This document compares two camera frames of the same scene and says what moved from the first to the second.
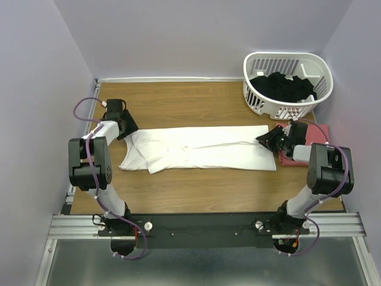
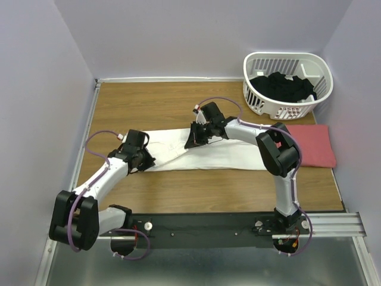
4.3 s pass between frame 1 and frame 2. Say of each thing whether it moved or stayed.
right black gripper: moved
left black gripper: moved
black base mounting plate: stayed
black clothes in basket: stayed
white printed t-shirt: stayed
